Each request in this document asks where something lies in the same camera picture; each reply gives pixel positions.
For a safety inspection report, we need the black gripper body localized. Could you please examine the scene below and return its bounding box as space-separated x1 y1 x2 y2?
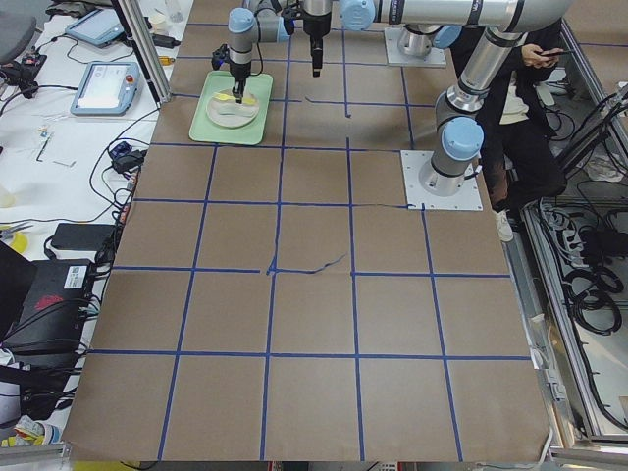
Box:
300 0 333 37
230 62 251 82

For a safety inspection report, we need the yellow plastic fork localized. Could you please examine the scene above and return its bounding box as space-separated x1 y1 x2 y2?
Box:
213 93 257 106

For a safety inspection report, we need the light green plastic spoon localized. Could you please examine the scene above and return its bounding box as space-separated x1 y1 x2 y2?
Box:
216 108 257 118

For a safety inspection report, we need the beige round plate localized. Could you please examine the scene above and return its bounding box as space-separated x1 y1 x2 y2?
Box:
205 89 260 129

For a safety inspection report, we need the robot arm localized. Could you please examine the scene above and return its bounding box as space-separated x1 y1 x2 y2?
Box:
339 0 571 197
224 1 462 104

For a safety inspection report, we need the light green tray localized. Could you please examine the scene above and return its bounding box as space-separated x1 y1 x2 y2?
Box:
188 71 273 145

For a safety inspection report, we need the gold cylinder tool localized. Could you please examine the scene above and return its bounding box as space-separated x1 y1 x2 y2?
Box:
159 56 175 66

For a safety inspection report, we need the near blue teach pendant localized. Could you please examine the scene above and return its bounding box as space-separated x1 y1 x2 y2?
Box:
70 62 140 116

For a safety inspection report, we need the blue teach pendant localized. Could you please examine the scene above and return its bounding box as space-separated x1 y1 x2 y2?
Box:
65 9 124 48
70 62 140 116

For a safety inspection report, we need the far blue teach pendant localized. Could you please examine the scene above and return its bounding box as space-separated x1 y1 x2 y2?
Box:
65 9 124 48

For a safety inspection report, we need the black power brick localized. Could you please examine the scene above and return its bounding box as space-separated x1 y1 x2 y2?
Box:
50 223 114 251

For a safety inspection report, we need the seated person in black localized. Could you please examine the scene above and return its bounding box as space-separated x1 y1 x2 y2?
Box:
476 20 566 242

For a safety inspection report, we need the black smartphone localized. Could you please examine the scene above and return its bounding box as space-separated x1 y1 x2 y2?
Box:
540 49 575 57

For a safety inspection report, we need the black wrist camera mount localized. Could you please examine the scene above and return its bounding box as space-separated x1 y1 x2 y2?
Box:
211 43 230 71

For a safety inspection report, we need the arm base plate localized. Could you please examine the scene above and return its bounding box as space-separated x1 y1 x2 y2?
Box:
384 25 446 68
400 150 483 211

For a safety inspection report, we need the aluminium frame post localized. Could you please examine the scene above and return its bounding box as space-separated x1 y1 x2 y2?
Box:
111 0 172 106

